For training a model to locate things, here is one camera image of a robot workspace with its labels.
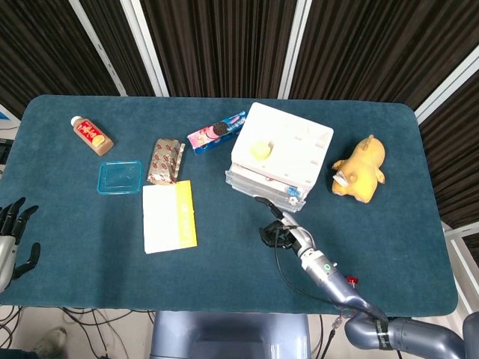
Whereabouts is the left robot hand black silver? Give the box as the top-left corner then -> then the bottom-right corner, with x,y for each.
0,197 -> 41,295

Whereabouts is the right robot hand black silver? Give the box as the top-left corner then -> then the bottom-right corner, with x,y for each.
255,197 -> 314,259

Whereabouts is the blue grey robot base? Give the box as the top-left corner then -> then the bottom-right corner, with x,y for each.
149,310 -> 311,359

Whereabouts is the white plastic drawer cabinet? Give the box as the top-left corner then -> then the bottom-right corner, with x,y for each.
230,102 -> 335,205

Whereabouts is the teal table cloth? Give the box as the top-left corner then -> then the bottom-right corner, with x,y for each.
0,93 -> 460,313

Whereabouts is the yellow plush toy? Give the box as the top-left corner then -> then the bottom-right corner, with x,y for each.
331,134 -> 387,204

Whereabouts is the yellow sticky note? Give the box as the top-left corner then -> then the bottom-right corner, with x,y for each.
248,140 -> 273,161

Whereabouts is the grey shoe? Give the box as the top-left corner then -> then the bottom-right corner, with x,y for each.
35,326 -> 68,358

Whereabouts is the black device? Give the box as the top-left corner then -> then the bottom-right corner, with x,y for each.
0,138 -> 15,165

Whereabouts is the blue Oreo cookie box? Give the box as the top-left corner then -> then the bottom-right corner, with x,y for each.
186,110 -> 248,156

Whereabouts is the teal clear plastic lid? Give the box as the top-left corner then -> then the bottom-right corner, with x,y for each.
97,160 -> 144,195

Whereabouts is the white and yellow booklet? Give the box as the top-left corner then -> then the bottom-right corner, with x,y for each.
141,179 -> 198,255

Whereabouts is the white blue box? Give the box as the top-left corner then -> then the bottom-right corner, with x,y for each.
0,103 -> 20,130

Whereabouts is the brown drink bottle red label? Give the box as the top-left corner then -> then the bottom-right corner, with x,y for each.
70,115 -> 115,156

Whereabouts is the gold snack bag red print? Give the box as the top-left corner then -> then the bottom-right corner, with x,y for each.
146,138 -> 186,186

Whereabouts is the dark pleated curtain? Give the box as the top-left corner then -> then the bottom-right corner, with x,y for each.
0,0 -> 479,229

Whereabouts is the white metal frame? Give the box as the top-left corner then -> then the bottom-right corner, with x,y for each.
442,220 -> 479,313

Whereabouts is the wide white post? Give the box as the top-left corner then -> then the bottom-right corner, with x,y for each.
277,0 -> 314,100
121,0 -> 170,97
413,48 -> 479,124

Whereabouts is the thin white post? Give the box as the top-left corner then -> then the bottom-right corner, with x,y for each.
69,0 -> 128,96

